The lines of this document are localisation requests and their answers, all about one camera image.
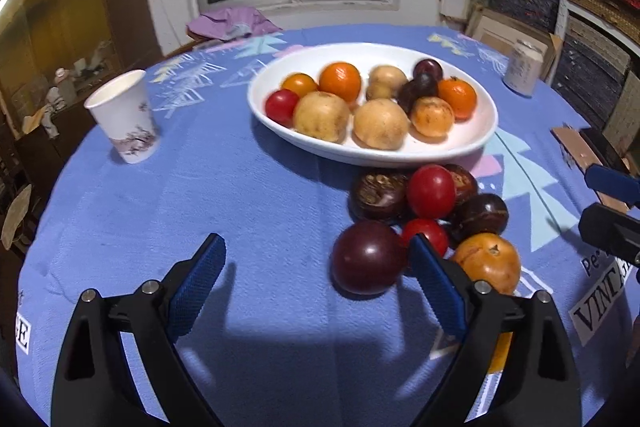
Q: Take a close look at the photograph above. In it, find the rack of patterned fabric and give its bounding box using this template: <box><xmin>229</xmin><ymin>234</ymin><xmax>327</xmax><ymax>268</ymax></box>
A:
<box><xmin>487</xmin><ymin>0</ymin><xmax>640</xmax><ymax>158</ymax></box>

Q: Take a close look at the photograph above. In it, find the black phone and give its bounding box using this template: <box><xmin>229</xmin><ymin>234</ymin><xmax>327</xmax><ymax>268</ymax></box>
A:
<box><xmin>580</xmin><ymin>128</ymin><xmax>633</xmax><ymax>168</ymax></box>

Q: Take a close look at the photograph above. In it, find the dark purple passion fruit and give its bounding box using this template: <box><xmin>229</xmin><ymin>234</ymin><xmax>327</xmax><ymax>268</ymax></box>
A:
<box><xmin>330</xmin><ymin>220</ymin><xmax>408</xmax><ymax>296</ymax></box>

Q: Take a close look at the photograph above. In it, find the wooden glass cabinet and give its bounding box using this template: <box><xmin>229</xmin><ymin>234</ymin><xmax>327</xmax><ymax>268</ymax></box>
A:
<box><xmin>0</xmin><ymin>0</ymin><xmax>163</xmax><ymax>148</ymax></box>

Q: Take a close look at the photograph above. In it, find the white floral paper cup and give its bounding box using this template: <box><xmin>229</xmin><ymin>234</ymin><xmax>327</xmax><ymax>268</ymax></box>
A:
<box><xmin>83</xmin><ymin>69</ymin><xmax>162</xmax><ymax>165</ymax></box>

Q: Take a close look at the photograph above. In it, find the yellow-orange small fruit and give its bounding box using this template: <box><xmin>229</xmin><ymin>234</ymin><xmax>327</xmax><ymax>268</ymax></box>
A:
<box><xmin>487</xmin><ymin>332</ymin><xmax>513</xmax><ymax>375</ymax></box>
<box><xmin>281</xmin><ymin>73</ymin><xmax>319</xmax><ymax>100</ymax></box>

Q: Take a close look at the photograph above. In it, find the large tan round fruit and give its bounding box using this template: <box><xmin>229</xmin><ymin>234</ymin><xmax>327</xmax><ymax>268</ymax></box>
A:
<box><xmin>293</xmin><ymin>91</ymin><xmax>351</xmax><ymax>144</ymax></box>

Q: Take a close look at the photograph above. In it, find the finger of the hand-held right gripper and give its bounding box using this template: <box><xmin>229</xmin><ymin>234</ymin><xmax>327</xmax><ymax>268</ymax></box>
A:
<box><xmin>577</xmin><ymin>202</ymin><xmax>640</xmax><ymax>265</ymax></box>
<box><xmin>585</xmin><ymin>164</ymin><xmax>640</xmax><ymax>210</ymax></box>

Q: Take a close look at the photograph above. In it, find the orange-tan round fruit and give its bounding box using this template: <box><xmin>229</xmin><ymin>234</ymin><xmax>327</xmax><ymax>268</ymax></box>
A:
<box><xmin>410</xmin><ymin>97</ymin><xmax>456</xmax><ymax>138</ymax></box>

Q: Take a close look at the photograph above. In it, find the orange tangerine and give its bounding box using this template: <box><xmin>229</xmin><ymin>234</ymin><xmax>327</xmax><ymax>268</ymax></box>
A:
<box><xmin>438</xmin><ymin>77</ymin><xmax>477</xmax><ymax>121</ymax></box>
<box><xmin>319</xmin><ymin>62</ymin><xmax>362</xmax><ymax>104</ymax></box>

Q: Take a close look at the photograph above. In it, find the dark brown water chestnut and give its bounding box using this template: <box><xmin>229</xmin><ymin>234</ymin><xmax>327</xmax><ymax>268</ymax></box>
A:
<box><xmin>348</xmin><ymin>169</ymin><xmax>413</xmax><ymax>224</ymax></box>
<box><xmin>397</xmin><ymin>73</ymin><xmax>440</xmax><ymax>115</ymax></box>
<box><xmin>445</xmin><ymin>164</ymin><xmax>479</xmax><ymax>208</ymax></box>
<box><xmin>447</xmin><ymin>193</ymin><xmax>510</xmax><ymax>248</ymax></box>

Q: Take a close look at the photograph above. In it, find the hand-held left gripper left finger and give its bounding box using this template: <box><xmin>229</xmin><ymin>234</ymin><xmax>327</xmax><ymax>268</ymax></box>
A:
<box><xmin>51</xmin><ymin>233</ymin><xmax>227</xmax><ymax>427</ymax></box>

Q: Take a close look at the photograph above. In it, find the blue printed tablecloth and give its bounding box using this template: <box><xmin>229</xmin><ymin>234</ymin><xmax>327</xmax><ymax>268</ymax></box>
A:
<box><xmin>15</xmin><ymin>24</ymin><xmax>640</xmax><ymax>427</ymax></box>

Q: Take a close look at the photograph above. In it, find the orange-brown persimmon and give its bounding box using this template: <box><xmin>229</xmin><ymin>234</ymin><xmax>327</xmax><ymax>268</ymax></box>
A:
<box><xmin>451</xmin><ymin>233</ymin><xmax>522</xmax><ymax>297</ymax></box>

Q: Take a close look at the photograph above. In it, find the red cherry tomato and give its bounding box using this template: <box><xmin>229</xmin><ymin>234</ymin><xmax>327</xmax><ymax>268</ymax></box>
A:
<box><xmin>406</xmin><ymin>164</ymin><xmax>457</xmax><ymax>220</ymax></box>
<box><xmin>401</xmin><ymin>218</ymin><xmax>450</xmax><ymax>258</ymax></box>
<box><xmin>265</xmin><ymin>89</ymin><xmax>301</xmax><ymax>128</ymax></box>

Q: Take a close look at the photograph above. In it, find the white oval plate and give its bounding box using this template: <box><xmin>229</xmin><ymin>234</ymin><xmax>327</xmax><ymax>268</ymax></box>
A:
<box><xmin>247</xmin><ymin>42</ymin><xmax>499</xmax><ymax>168</ymax></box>

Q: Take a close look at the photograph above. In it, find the purple cloth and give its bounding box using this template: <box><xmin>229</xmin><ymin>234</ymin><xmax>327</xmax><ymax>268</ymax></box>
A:
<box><xmin>186</xmin><ymin>7</ymin><xmax>284</xmax><ymax>42</ymax></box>

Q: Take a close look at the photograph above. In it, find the beige beverage can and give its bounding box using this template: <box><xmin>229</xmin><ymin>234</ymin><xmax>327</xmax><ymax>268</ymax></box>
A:
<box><xmin>502</xmin><ymin>39</ymin><xmax>544</xmax><ymax>98</ymax></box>

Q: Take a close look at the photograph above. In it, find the small tan round fruit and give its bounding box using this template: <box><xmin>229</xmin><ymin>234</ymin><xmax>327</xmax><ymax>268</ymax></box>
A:
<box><xmin>366</xmin><ymin>65</ymin><xmax>408</xmax><ymax>102</ymax></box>

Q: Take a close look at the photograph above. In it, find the small dark purple fruit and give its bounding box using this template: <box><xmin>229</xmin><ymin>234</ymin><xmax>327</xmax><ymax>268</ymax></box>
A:
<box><xmin>413</xmin><ymin>58</ymin><xmax>445</xmax><ymax>82</ymax></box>

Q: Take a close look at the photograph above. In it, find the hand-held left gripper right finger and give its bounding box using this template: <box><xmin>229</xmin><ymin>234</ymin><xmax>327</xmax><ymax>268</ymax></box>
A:
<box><xmin>407</xmin><ymin>233</ymin><xmax>583</xmax><ymax>427</ymax></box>

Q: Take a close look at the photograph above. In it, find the rose gold wallet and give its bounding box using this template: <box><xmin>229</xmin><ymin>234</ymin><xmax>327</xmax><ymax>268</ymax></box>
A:
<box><xmin>550</xmin><ymin>125</ymin><xmax>632</xmax><ymax>214</ymax></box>

